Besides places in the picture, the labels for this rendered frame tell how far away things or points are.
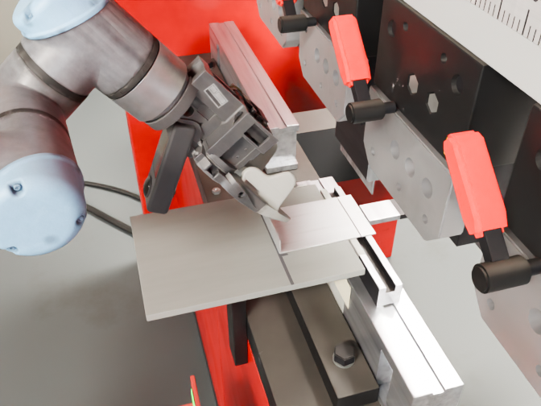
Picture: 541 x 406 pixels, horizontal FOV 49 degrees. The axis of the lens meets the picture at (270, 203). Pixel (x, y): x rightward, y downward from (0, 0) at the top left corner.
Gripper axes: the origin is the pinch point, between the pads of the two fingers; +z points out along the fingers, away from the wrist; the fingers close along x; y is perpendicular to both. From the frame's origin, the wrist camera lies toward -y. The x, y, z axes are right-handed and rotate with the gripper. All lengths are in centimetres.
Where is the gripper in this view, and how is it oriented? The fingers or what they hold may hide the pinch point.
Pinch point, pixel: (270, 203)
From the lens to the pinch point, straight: 73.6
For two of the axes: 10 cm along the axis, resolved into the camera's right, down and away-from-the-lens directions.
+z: 6.2, 4.9, 6.2
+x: -2.8, -6.0, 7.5
